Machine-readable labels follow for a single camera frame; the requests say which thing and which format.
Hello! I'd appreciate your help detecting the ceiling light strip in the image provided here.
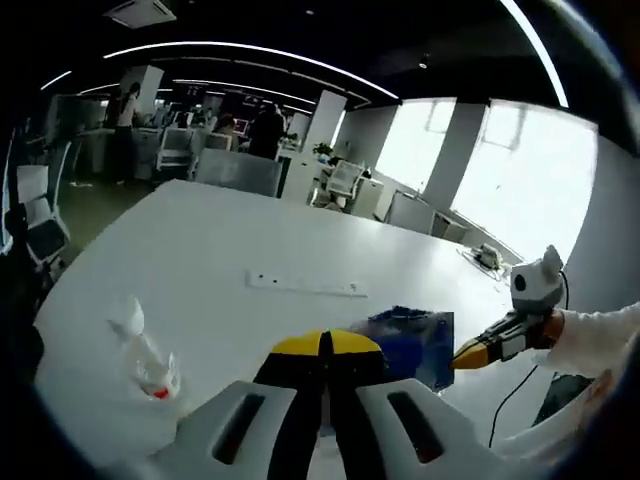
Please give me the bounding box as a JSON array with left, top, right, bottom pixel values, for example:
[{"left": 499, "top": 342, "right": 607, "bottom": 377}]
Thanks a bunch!
[
  {"left": 102, "top": 42, "right": 400, "bottom": 100},
  {"left": 498, "top": 0, "right": 570, "bottom": 109}
]

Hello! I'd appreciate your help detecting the white mesh office chair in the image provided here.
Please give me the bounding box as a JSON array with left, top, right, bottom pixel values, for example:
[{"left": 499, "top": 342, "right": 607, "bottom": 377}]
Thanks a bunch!
[
  {"left": 156, "top": 127, "right": 197, "bottom": 172},
  {"left": 318, "top": 159, "right": 367, "bottom": 207},
  {"left": 14, "top": 164, "right": 72, "bottom": 274}
]

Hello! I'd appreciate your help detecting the blue tissue packet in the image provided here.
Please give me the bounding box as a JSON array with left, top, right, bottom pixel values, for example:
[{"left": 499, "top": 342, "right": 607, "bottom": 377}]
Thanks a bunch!
[{"left": 367, "top": 308, "right": 456, "bottom": 394}]

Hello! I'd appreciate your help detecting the white charger with cables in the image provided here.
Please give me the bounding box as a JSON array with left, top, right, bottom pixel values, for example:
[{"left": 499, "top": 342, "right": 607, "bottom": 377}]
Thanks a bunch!
[{"left": 460, "top": 243, "right": 505, "bottom": 272}]

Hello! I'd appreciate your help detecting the grey padded chair back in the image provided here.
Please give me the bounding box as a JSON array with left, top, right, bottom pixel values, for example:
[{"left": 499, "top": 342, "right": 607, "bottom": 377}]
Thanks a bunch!
[{"left": 193, "top": 148, "right": 284, "bottom": 199}]

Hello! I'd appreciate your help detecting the ceiling air vent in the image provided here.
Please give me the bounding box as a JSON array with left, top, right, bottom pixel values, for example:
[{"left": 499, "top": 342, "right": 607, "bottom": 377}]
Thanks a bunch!
[{"left": 102, "top": 0, "right": 179, "bottom": 26}]

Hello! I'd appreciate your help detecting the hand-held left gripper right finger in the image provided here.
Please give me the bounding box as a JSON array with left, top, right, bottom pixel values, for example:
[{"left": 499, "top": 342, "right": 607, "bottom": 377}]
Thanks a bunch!
[{"left": 324, "top": 327, "right": 509, "bottom": 480}]

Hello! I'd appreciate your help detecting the clear plastic bottle red label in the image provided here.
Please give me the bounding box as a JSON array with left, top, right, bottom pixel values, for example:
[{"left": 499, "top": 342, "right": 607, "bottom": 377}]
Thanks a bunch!
[{"left": 107, "top": 294, "right": 184, "bottom": 402}]

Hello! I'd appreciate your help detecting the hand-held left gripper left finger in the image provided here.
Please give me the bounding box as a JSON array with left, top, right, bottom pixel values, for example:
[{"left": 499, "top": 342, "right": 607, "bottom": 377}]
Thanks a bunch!
[{"left": 143, "top": 328, "right": 327, "bottom": 480}]

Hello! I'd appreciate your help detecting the large window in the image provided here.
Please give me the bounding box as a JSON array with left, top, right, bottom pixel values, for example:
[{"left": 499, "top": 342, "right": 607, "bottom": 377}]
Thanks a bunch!
[
  {"left": 374, "top": 98, "right": 457, "bottom": 190},
  {"left": 451, "top": 99, "right": 600, "bottom": 265}
]

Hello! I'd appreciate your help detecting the white low cabinet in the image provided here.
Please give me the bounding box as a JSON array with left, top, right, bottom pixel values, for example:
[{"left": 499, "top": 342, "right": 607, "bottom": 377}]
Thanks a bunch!
[
  {"left": 432, "top": 212, "right": 469, "bottom": 242},
  {"left": 387, "top": 192, "right": 436, "bottom": 236}
]

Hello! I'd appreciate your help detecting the white table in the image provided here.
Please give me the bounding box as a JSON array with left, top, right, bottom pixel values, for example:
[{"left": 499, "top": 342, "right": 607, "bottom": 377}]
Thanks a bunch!
[{"left": 32, "top": 178, "right": 551, "bottom": 480}]

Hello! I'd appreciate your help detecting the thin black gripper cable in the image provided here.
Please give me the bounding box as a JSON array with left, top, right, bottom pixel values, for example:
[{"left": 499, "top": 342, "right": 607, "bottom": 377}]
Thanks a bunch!
[{"left": 489, "top": 269, "right": 571, "bottom": 447}]

